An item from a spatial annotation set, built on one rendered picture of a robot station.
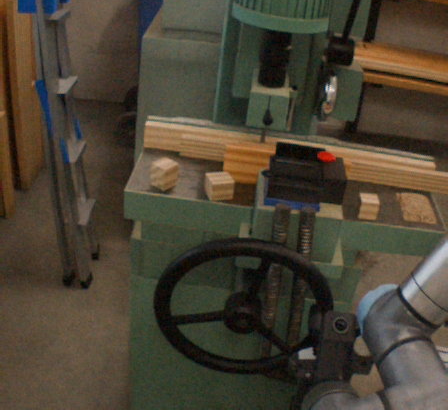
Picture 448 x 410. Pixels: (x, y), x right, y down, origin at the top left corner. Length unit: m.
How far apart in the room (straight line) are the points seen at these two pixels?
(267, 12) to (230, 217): 0.36
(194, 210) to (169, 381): 0.47
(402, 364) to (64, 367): 1.43
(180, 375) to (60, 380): 0.65
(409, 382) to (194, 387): 0.79
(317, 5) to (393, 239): 0.44
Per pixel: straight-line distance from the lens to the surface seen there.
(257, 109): 1.09
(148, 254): 1.13
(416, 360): 0.67
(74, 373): 1.93
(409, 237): 1.11
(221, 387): 1.36
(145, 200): 1.07
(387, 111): 3.80
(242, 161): 1.10
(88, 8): 3.61
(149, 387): 1.40
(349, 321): 0.79
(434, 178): 1.24
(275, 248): 0.87
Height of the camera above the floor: 1.45
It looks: 29 degrees down
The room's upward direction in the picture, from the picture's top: 7 degrees clockwise
